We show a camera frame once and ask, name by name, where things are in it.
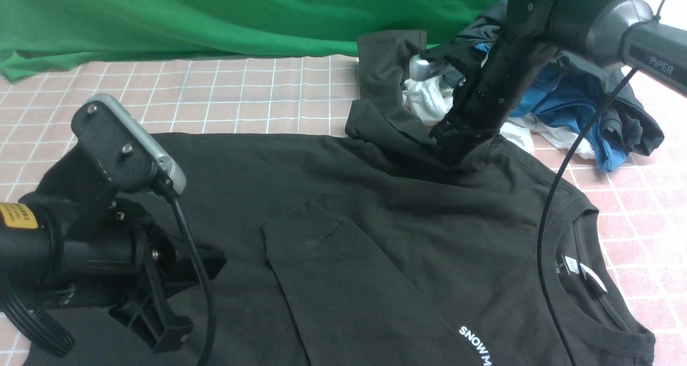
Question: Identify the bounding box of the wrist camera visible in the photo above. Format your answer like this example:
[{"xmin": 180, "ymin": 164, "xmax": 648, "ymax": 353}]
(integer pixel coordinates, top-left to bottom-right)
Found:
[
  {"xmin": 409, "ymin": 54, "xmax": 447, "ymax": 82},
  {"xmin": 71, "ymin": 94, "xmax": 187, "ymax": 193}
]

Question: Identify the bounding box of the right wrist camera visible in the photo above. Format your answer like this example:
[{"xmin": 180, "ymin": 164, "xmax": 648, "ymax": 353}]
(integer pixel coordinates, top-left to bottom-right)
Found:
[{"xmin": 409, "ymin": 54, "xmax": 447, "ymax": 82}]

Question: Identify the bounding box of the green backdrop cloth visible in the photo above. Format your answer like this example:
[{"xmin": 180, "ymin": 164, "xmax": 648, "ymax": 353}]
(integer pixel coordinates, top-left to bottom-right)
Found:
[{"xmin": 1, "ymin": 0, "xmax": 498, "ymax": 83}]

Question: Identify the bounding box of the dark gray crumpled shirt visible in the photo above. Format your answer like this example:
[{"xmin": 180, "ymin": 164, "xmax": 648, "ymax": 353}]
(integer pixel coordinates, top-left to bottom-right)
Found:
[{"xmin": 454, "ymin": 0, "xmax": 664, "ymax": 156}]

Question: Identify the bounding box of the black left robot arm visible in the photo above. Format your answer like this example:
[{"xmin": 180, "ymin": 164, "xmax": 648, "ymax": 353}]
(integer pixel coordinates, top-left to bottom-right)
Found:
[{"xmin": 1, "ymin": 141, "xmax": 226, "ymax": 358}]

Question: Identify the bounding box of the black left camera cable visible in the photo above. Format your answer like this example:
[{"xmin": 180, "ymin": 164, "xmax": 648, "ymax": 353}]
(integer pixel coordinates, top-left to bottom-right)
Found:
[{"xmin": 161, "ymin": 186, "xmax": 217, "ymax": 366}]

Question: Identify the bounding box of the black right camera cable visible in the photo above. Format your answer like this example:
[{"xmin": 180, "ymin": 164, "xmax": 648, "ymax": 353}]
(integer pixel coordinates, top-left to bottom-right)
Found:
[{"xmin": 537, "ymin": 68, "xmax": 639, "ymax": 366}]

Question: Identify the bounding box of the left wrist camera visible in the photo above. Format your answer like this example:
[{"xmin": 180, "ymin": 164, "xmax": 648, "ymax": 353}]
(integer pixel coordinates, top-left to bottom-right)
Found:
[{"xmin": 71, "ymin": 94, "xmax": 187, "ymax": 193}]

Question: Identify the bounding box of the blue crumpled shirt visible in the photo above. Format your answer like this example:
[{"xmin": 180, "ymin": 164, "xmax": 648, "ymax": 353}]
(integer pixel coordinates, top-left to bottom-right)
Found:
[{"xmin": 501, "ymin": 62, "xmax": 629, "ymax": 172}]

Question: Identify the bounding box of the white crumpled shirt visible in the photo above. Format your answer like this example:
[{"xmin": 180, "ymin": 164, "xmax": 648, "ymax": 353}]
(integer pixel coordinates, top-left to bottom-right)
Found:
[{"xmin": 402, "ymin": 77, "xmax": 596, "ymax": 154}]

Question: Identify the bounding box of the dark gray long-sleeved shirt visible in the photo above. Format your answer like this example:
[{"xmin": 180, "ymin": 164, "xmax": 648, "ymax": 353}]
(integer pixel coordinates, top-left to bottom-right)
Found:
[{"xmin": 21, "ymin": 30, "xmax": 656, "ymax": 366}]

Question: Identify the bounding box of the pink checkered tablecloth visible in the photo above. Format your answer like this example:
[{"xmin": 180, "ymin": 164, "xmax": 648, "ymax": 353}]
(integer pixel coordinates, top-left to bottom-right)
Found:
[{"xmin": 1, "ymin": 55, "xmax": 685, "ymax": 365}]

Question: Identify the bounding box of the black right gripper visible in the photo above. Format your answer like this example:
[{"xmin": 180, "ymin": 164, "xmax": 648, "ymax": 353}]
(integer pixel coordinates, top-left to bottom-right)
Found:
[{"xmin": 421, "ymin": 34, "xmax": 558, "ymax": 166}]

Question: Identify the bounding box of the black camera cable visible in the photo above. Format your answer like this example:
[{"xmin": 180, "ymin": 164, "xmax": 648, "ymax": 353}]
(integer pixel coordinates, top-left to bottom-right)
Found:
[
  {"xmin": 537, "ymin": 68, "xmax": 639, "ymax": 366},
  {"xmin": 161, "ymin": 186, "xmax": 217, "ymax": 366}
]

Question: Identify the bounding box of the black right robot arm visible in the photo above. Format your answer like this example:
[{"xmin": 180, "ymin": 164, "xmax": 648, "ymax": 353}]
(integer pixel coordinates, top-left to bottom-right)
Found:
[{"xmin": 419, "ymin": 0, "xmax": 685, "ymax": 165}]

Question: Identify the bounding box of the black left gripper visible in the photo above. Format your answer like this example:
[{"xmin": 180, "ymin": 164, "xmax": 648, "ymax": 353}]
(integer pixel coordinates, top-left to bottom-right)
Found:
[{"xmin": 19, "ymin": 146, "xmax": 226, "ymax": 355}]

